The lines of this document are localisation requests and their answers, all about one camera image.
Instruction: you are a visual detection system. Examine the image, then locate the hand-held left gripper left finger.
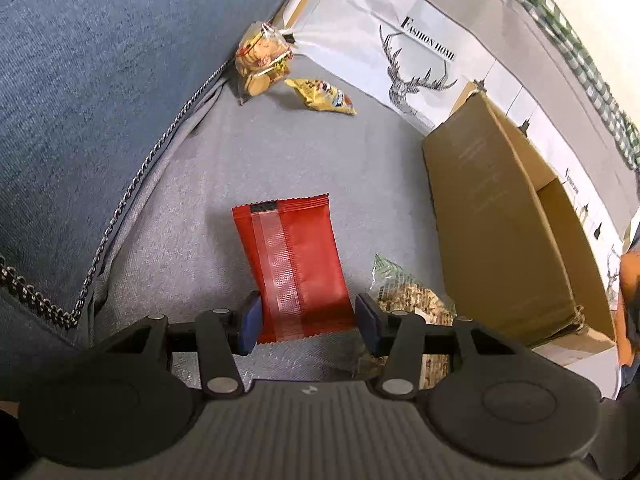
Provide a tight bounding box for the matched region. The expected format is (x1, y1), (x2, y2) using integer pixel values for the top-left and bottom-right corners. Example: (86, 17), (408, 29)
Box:
(90, 292), (263, 402)

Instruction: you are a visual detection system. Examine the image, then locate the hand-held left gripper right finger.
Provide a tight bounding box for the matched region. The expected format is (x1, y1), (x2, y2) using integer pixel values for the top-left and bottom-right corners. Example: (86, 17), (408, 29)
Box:
(354, 294), (526, 401)

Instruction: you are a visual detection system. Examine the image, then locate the clear bag of seed crackers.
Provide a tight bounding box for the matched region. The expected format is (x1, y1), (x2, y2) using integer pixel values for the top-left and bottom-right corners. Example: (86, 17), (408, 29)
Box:
(357, 254), (457, 391)

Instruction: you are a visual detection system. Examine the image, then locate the plain red foil snack packet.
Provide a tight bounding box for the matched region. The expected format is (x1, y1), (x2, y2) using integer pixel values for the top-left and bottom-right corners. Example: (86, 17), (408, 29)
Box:
(231, 192), (357, 345)

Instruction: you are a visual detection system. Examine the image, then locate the brown cardboard box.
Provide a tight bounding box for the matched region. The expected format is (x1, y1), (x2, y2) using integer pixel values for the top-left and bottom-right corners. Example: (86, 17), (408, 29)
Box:
(421, 91), (618, 368)

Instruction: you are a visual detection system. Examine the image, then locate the person's right forearm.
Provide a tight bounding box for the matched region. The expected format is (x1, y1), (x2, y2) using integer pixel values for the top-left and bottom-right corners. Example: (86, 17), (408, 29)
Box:
(617, 220), (640, 368)

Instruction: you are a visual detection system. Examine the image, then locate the metal sofa zipper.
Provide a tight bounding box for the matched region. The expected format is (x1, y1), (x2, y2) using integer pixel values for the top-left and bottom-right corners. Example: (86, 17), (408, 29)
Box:
(0, 57), (238, 331)

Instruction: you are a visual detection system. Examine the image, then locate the small yellow snack packet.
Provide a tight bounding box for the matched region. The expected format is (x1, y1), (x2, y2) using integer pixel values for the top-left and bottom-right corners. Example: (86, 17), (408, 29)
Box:
(284, 77), (358, 117)

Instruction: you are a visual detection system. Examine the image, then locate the clear bag of small biscuits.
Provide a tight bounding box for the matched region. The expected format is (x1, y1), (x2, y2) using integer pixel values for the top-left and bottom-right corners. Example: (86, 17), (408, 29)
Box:
(234, 20), (296, 107)

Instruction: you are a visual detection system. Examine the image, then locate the white deer print cloth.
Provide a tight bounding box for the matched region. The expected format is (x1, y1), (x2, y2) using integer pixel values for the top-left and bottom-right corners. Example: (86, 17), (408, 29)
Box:
(272, 0), (640, 401)

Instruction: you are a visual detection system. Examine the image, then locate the green checked cloth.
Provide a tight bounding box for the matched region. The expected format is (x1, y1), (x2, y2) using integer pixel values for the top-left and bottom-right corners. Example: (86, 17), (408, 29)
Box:
(472, 0), (640, 168)

